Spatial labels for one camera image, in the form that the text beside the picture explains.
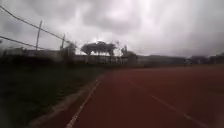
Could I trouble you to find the flat-crowned trees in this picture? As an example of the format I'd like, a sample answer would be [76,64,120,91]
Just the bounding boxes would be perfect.
[79,40,117,57]

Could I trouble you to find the pole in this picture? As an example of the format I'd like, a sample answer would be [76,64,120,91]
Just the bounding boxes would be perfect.
[35,19,44,52]
[60,33,67,52]

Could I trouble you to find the red running track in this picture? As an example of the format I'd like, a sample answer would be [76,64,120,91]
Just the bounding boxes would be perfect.
[28,65,224,128]

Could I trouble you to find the grey kerb strip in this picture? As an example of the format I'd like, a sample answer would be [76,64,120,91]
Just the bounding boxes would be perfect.
[28,78,100,127]

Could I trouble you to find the green grass verge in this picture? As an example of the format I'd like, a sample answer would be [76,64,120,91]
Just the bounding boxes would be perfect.
[0,63,108,128]

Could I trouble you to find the long low boundary wall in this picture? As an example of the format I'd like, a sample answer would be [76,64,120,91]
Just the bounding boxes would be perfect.
[0,48,224,68]

